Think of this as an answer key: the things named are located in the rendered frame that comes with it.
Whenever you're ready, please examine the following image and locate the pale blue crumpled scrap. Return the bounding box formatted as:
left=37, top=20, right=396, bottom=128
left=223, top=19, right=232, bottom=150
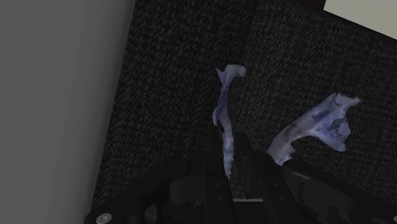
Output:
left=266, top=92, right=363, bottom=167

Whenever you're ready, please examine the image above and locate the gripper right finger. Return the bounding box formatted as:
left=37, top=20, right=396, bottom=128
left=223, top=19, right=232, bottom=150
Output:
left=233, top=132, right=397, bottom=224

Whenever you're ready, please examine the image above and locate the dark grey fabric sofa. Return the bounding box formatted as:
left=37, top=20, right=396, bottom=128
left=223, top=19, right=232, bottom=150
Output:
left=90, top=0, right=397, bottom=224

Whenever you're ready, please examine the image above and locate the pale blue strip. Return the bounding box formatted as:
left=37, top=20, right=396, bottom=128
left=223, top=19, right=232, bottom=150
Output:
left=212, top=64, right=247, bottom=179

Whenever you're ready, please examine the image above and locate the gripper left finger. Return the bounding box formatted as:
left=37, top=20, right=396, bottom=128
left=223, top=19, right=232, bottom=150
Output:
left=83, top=126, right=237, bottom=224

